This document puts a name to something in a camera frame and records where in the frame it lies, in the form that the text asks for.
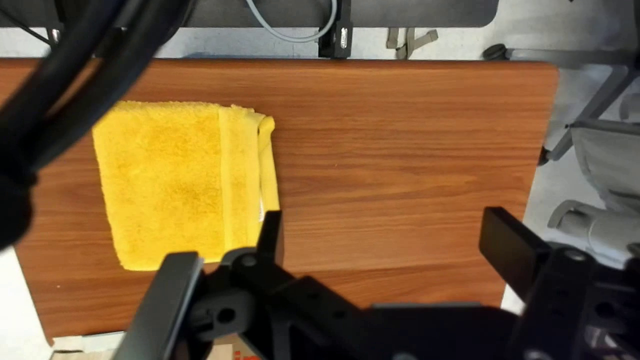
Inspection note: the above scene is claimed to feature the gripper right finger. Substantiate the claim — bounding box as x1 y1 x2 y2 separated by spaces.
478 206 640 360

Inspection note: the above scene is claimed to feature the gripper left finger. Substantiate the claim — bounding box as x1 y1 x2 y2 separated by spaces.
112 210 368 360

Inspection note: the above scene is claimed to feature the yellow towel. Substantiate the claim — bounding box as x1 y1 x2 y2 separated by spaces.
92 100 281 272

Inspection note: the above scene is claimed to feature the grey office chair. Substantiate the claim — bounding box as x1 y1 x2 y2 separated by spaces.
482 44 640 266

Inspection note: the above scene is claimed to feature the cardboard box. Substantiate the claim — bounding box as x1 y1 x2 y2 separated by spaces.
50 331 263 360

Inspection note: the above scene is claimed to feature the black clamp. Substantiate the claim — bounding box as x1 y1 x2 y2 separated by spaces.
318 0 354 60

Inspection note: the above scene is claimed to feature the grey cable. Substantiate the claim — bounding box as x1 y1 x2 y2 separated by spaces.
244 0 337 44

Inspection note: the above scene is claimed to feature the beige strap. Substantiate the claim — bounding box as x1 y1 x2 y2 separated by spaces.
386 27 439 60

